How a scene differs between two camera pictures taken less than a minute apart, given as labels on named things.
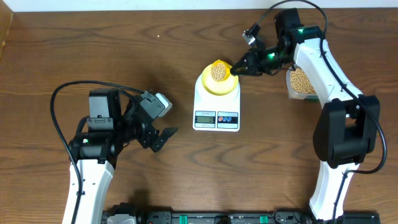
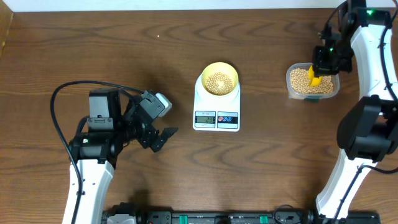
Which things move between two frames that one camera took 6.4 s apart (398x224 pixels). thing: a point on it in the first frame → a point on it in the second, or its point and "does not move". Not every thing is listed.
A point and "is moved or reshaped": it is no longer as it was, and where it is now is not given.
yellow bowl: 218,88 does not move
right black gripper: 254,67 → 320,68
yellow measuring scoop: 220,70 is moved or reshaped
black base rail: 147,216 does not move
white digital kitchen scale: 216,112 does not move
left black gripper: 166,132 does not move
